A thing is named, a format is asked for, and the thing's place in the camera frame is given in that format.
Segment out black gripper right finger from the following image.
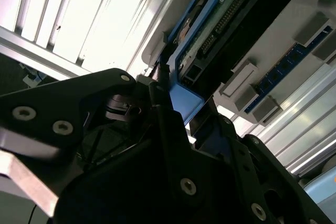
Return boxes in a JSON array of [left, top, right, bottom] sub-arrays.
[[189, 97, 331, 224]]

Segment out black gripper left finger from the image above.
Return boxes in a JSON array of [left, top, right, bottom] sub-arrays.
[[0, 63, 203, 198]]

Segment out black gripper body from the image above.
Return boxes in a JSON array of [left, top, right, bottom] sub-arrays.
[[54, 137, 289, 224]]

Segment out hard disk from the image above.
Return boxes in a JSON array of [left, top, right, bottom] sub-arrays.
[[157, 0, 313, 127]]

